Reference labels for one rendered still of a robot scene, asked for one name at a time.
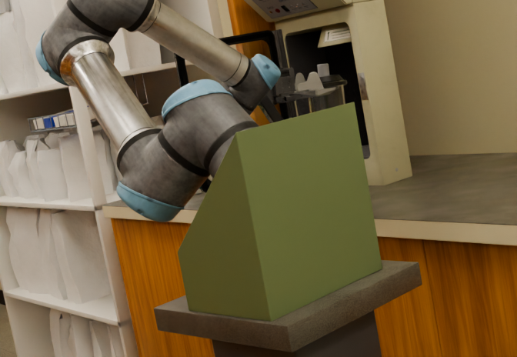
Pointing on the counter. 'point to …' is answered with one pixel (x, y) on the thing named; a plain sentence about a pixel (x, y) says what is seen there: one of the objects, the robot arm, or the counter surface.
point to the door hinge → (284, 65)
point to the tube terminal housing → (401, 164)
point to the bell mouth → (335, 35)
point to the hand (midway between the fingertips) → (325, 91)
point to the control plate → (268, 2)
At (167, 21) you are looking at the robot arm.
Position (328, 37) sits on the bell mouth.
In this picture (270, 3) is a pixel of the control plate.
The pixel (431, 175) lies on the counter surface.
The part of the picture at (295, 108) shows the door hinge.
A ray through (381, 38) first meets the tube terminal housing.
